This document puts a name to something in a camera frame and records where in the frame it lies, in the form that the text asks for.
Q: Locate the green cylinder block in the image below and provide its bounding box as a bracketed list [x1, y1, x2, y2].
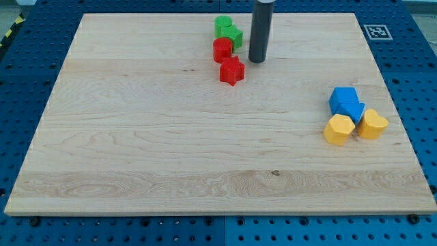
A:
[214, 15, 233, 38]

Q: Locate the light wooden board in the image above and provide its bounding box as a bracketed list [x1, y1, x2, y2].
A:
[5, 13, 436, 216]

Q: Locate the red star block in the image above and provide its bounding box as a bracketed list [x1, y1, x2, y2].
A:
[219, 56, 245, 86]

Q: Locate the green star block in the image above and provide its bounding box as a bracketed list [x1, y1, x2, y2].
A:
[220, 25, 243, 51]

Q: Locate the black bolt front left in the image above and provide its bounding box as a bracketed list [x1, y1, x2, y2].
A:
[29, 217, 41, 227]

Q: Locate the blue triangle block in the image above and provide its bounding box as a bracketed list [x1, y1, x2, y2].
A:
[335, 102, 365, 124]

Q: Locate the yellow black hazard tape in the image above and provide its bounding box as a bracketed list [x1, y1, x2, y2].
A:
[1, 12, 26, 49]

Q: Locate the yellow hexagon block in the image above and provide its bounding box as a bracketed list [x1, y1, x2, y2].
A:
[323, 114, 355, 146]

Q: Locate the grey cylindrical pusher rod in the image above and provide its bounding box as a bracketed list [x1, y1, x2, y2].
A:
[249, 0, 276, 64]

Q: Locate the yellow heart block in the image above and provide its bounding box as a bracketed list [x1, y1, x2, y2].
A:
[356, 109, 389, 139]

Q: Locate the red cylinder block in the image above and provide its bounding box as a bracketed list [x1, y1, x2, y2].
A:
[213, 37, 233, 64]

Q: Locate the white fiducial marker tag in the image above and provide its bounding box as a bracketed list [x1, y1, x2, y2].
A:
[364, 24, 393, 40]

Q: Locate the black bolt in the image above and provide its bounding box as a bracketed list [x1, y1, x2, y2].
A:
[407, 214, 421, 225]
[29, 217, 41, 227]

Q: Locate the blue cube block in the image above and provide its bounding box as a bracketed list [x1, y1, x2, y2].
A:
[328, 87, 359, 114]

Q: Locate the black bolt front right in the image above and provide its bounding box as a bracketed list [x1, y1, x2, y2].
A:
[407, 214, 421, 225]

